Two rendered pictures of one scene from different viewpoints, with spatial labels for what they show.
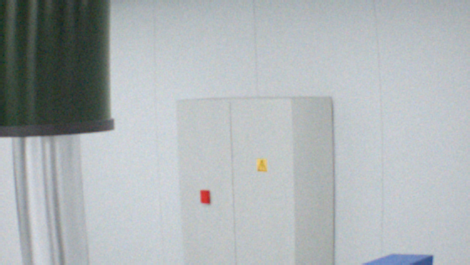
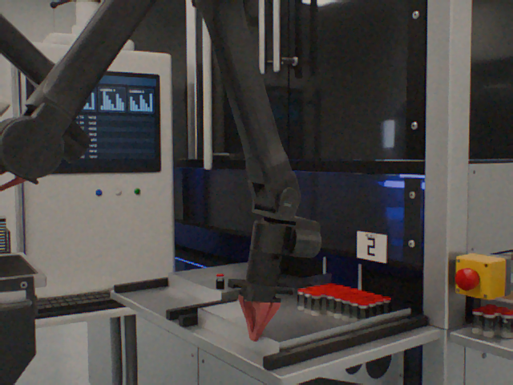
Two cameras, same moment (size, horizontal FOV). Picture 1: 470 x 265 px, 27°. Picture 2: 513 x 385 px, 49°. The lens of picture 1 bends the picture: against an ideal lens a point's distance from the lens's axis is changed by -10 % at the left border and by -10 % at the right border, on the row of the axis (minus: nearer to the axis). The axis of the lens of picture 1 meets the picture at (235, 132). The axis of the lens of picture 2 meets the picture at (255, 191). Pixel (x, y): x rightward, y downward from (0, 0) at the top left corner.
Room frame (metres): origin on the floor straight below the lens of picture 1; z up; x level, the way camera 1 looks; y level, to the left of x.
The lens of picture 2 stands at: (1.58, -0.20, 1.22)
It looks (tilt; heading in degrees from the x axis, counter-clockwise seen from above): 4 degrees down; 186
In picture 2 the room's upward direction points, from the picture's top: straight up
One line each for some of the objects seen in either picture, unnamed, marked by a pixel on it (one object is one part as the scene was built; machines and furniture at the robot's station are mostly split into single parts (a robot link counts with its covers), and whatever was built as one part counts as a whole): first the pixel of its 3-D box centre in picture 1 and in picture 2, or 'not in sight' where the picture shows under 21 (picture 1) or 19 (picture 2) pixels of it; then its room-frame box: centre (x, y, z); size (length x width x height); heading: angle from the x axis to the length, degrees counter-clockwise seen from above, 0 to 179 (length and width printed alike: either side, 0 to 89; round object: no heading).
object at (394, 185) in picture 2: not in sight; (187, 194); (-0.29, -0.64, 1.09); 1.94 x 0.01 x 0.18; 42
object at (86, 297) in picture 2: not in sight; (105, 299); (0.07, -0.79, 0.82); 0.40 x 0.14 x 0.02; 126
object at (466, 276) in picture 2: not in sight; (468, 278); (0.53, 0.08, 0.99); 0.04 x 0.04 x 0.04; 42
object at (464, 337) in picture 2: not in sight; (500, 338); (0.48, 0.15, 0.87); 0.14 x 0.13 x 0.02; 132
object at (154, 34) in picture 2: not in sight; (156, 79); (-0.47, -0.79, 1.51); 0.49 x 0.01 x 0.59; 42
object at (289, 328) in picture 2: not in sight; (304, 316); (0.47, -0.22, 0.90); 0.34 x 0.26 x 0.04; 133
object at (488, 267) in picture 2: not in sight; (482, 275); (0.50, 0.11, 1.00); 0.08 x 0.07 x 0.07; 132
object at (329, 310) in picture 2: not in sight; (335, 305); (0.41, -0.16, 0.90); 0.18 x 0.02 x 0.05; 43
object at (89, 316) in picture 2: not in sight; (100, 303); (0.02, -0.83, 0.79); 0.45 x 0.28 x 0.03; 126
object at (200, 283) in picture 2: not in sight; (249, 279); (0.14, -0.37, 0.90); 0.34 x 0.26 x 0.04; 132
